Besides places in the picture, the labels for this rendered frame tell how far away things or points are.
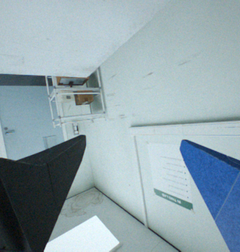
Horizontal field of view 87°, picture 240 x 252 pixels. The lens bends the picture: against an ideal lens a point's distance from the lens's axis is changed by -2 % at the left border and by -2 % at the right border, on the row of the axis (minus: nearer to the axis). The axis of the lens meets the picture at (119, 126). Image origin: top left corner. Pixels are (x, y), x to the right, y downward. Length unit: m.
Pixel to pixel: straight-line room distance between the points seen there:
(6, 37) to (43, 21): 0.08
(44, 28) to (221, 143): 1.06
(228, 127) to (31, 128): 2.62
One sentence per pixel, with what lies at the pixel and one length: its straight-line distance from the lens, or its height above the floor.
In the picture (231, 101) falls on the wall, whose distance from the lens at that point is 1.04.
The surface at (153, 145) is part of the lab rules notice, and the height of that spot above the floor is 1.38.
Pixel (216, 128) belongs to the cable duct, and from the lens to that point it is 1.02.
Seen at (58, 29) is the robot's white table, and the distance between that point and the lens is 0.30.
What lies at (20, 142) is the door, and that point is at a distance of 2.70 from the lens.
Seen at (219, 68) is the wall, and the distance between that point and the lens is 1.07.
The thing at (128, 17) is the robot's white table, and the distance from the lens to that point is 0.29.
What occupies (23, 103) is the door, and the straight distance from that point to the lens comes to 2.75.
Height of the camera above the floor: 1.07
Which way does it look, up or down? 3 degrees up
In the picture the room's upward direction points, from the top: 171 degrees clockwise
